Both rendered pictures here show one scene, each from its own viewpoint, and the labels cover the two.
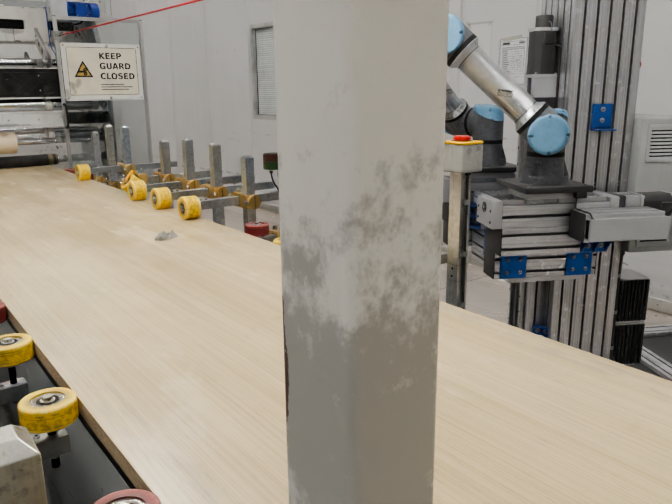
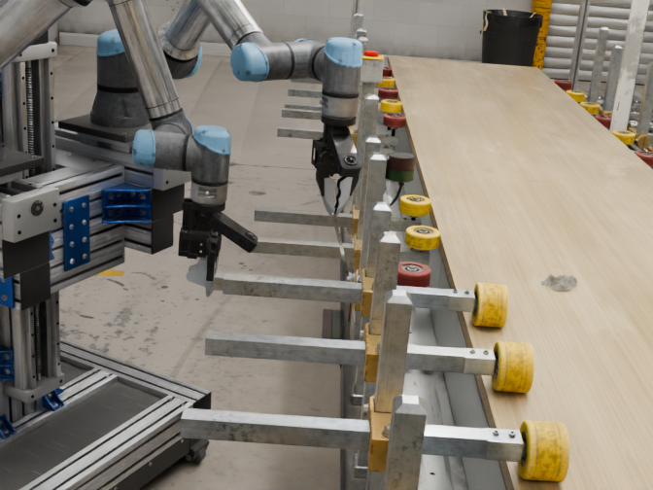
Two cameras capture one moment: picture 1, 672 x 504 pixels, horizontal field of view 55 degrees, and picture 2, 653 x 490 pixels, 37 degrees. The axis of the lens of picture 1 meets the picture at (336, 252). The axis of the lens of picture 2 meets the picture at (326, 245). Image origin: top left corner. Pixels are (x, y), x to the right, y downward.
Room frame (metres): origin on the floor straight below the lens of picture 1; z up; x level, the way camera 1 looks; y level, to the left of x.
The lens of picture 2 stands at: (3.72, 1.24, 1.64)
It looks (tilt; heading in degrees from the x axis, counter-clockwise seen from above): 20 degrees down; 216
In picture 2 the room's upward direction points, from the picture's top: 4 degrees clockwise
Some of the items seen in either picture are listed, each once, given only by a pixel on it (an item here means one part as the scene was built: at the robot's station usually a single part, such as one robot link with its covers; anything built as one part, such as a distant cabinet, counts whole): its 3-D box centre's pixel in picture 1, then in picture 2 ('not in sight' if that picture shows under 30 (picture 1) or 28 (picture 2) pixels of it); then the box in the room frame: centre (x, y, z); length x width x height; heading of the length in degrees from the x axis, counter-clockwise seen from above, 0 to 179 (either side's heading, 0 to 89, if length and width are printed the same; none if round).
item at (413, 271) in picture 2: (257, 239); (409, 291); (2.07, 0.26, 0.85); 0.08 x 0.08 x 0.11
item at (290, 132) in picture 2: not in sight; (337, 136); (0.97, -0.76, 0.82); 0.43 x 0.03 x 0.04; 127
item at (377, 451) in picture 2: (187, 184); (386, 430); (2.71, 0.63, 0.95); 0.13 x 0.06 x 0.05; 37
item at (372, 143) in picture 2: not in sight; (364, 234); (1.90, 0.01, 0.87); 0.03 x 0.03 x 0.48; 37
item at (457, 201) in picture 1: (457, 264); (361, 157); (1.49, -0.29, 0.93); 0.05 x 0.04 x 0.45; 37
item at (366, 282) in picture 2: (245, 200); (374, 291); (2.31, 0.33, 0.95); 0.13 x 0.06 x 0.05; 37
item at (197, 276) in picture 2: not in sight; (199, 278); (2.35, -0.09, 0.86); 0.06 x 0.03 x 0.09; 127
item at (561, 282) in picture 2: (164, 234); (562, 279); (1.90, 0.52, 0.91); 0.09 x 0.07 x 0.02; 154
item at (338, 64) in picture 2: not in sight; (341, 67); (2.15, 0.09, 1.31); 0.09 x 0.08 x 0.11; 73
